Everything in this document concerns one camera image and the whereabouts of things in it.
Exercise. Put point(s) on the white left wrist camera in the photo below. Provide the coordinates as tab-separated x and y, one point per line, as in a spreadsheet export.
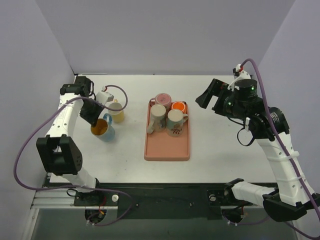
104	97

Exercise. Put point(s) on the pink ghost pattern mug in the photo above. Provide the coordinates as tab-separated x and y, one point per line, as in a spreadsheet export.
162	99

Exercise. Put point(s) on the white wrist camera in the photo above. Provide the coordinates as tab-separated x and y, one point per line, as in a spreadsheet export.
239	74
104	97

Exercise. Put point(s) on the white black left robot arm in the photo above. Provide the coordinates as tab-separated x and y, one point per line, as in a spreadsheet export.
57	150

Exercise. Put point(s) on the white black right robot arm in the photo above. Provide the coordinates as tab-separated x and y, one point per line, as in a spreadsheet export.
293	196

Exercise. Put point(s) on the cream dragon pattern mug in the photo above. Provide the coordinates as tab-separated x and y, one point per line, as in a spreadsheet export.
157	119

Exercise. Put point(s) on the aluminium table frame rail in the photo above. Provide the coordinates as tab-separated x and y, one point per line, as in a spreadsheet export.
53	199

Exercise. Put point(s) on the yellow ceramic mug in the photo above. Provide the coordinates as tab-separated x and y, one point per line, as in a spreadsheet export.
117	115

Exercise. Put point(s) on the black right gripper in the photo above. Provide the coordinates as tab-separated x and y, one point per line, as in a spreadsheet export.
218	100

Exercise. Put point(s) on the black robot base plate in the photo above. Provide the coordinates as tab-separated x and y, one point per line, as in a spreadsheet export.
158	201

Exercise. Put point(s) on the blue glazed mug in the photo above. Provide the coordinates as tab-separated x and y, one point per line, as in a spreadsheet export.
103	128

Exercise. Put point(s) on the orange ceramic mug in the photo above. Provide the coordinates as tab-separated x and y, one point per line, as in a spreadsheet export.
179	105

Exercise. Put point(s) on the shell pattern teal mug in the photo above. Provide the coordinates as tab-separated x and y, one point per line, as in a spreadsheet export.
175	122

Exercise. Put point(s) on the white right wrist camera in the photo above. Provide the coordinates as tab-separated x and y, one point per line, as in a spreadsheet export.
239	74

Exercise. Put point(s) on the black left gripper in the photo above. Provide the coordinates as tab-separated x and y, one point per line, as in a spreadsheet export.
93	115

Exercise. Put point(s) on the salmon pink plastic tray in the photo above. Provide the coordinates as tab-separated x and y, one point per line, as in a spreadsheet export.
159	146

